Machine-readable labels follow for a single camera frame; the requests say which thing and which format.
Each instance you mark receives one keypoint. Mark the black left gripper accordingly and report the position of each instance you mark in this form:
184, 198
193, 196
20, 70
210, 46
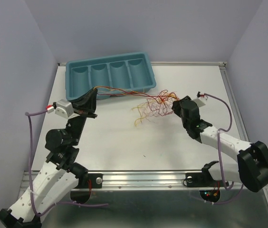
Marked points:
87, 102

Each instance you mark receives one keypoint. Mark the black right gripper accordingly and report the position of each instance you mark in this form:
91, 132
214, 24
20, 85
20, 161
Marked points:
177, 105

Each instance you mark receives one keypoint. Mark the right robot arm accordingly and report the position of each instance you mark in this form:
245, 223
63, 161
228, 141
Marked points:
250, 166

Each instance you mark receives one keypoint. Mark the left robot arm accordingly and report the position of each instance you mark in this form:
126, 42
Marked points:
60, 172

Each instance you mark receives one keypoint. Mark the teal four-compartment tray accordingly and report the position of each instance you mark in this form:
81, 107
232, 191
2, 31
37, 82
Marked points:
129, 72

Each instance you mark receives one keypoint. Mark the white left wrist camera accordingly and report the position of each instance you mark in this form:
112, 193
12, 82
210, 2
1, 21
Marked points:
63, 109

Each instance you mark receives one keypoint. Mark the aluminium front mounting rail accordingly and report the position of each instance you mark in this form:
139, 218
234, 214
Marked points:
143, 180

